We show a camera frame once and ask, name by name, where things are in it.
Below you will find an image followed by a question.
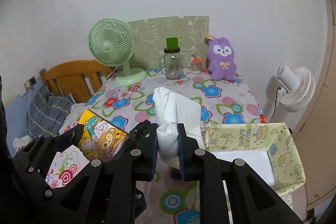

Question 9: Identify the yellow cartoon tissue pack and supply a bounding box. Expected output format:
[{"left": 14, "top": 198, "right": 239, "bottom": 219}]
[{"left": 73, "top": 109, "right": 129, "bottom": 162}]

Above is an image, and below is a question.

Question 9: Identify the black plastic bag bundle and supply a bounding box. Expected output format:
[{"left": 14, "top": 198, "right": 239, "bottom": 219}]
[{"left": 129, "top": 119, "right": 151, "bottom": 140}]

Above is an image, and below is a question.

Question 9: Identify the crumpled white cloth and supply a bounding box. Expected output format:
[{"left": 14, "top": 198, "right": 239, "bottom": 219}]
[{"left": 13, "top": 135, "right": 32, "bottom": 152}]

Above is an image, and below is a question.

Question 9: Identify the grey plaid pillow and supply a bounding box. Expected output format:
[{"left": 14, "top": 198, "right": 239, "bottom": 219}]
[{"left": 26, "top": 85, "right": 75, "bottom": 139}]

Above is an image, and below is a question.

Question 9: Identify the yellow patterned storage box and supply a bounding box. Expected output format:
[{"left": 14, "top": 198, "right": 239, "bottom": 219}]
[{"left": 203, "top": 123, "right": 306, "bottom": 207}]

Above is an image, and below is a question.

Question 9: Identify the floral tablecloth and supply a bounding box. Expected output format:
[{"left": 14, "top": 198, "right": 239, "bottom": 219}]
[{"left": 44, "top": 67, "right": 268, "bottom": 224}]

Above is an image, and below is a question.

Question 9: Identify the white bedding heap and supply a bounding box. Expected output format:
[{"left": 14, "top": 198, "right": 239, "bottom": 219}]
[{"left": 58, "top": 103, "right": 85, "bottom": 135}]

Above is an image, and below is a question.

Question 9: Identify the beige door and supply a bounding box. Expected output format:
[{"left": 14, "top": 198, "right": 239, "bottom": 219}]
[{"left": 294, "top": 0, "right": 335, "bottom": 210}]

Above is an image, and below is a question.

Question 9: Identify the white standing fan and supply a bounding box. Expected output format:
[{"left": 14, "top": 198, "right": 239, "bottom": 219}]
[{"left": 268, "top": 64, "right": 316, "bottom": 121}]

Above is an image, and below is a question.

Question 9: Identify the small jar with orange lid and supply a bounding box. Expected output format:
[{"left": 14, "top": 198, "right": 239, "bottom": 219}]
[{"left": 190, "top": 55, "right": 203, "bottom": 74}]

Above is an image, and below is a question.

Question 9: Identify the purple plush bunny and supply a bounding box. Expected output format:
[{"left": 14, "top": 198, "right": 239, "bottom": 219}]
[{"left": 207, "top": 38, "right": 237, "bottom": 81}]

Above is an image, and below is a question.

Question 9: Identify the glass jar with green lid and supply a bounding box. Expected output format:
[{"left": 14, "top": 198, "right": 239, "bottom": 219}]
[{"left": 160, "top": 38, "right": 182, "bottom": 80}]

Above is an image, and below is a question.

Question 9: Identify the green desk fan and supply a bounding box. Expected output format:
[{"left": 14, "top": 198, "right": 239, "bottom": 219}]
[{"left": 88, "top": 18, "right": 147, "bottom": 86}]

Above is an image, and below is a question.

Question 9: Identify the green patterned cardboard panel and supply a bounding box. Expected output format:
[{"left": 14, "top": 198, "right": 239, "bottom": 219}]
[{"left": 128, "top": 16, "right": 210, "bottom": 69}]

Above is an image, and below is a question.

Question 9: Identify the wall power socket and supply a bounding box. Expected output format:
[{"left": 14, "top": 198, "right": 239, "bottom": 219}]
[{"left": 24, "top": 76, "right": 37, "bottom": 91}]

